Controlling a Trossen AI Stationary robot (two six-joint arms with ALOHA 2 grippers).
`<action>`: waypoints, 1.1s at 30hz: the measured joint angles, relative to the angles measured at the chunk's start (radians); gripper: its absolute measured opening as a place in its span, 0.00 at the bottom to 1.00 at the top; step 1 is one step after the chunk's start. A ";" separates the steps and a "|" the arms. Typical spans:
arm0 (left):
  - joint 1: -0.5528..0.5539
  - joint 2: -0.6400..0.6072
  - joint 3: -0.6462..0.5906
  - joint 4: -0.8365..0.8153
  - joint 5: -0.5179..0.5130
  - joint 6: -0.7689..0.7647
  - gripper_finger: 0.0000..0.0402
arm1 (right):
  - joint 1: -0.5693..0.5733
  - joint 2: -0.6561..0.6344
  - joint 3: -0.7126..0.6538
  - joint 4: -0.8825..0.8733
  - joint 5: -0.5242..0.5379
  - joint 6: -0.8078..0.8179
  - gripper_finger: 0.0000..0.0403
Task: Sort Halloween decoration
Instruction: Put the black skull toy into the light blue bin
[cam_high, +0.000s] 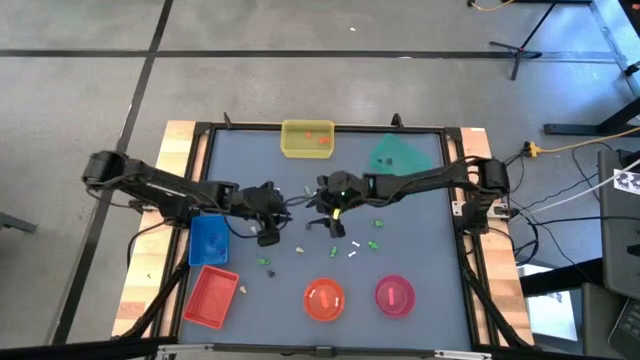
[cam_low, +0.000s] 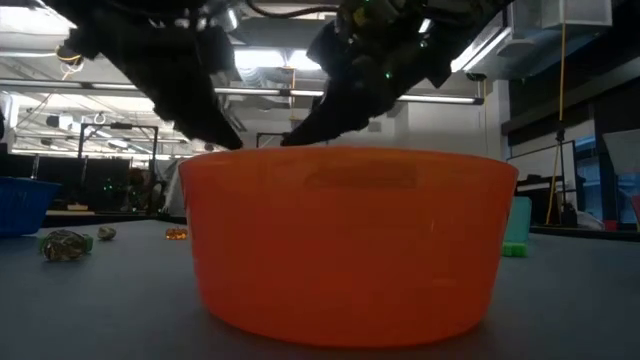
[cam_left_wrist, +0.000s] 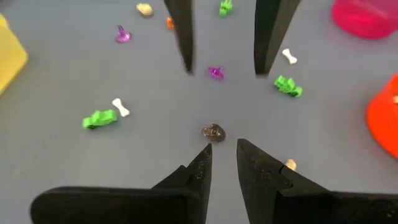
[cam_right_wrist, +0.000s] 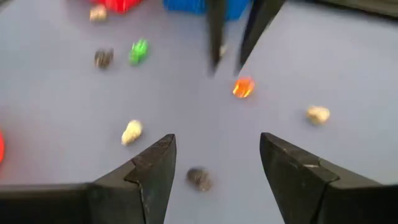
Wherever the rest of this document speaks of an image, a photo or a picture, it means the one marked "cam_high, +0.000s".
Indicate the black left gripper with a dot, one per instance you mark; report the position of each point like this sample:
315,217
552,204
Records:
265,205

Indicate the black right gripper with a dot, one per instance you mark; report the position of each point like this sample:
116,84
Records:
342,192

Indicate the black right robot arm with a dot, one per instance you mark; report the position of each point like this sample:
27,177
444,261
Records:
425,177

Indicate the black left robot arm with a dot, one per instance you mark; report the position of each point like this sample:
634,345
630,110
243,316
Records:
165,187

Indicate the green plastic skeleton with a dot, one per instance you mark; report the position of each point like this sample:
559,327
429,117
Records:
373,245
378,223
263,261
333,251

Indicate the blue rectangular plastic bin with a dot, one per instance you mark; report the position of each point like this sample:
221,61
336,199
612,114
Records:
200,235

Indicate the orange round plastic bowl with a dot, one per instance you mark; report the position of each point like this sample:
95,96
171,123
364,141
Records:
312,312

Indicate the yellow rectangular plastic bin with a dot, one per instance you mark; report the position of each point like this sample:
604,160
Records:
300,150

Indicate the red rectangular plastic basket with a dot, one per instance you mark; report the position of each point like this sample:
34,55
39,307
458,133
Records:
210,305

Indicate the teal rectangular plastic bin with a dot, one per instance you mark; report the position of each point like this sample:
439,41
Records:
410,157

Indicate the pink round plastic bowl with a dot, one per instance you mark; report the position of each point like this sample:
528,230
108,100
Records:
402,310

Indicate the wooden table board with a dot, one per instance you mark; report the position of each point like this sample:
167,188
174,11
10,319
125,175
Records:
150,270

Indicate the black table clamp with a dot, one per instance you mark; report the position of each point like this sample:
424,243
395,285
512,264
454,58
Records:
396,121

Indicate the white floor paper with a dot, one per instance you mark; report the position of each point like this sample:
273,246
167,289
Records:
555,317

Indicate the grey floor stand foot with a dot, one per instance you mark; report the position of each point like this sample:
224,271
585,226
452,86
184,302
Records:
15,222

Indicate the black tripod stand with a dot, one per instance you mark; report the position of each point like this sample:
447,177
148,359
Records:
520,51

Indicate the grey box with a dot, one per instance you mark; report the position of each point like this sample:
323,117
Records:
597,320

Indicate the white fiducial tag paper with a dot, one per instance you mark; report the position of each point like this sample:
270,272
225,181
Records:
629,182

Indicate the black desk frame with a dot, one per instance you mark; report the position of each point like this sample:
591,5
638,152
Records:
570,129

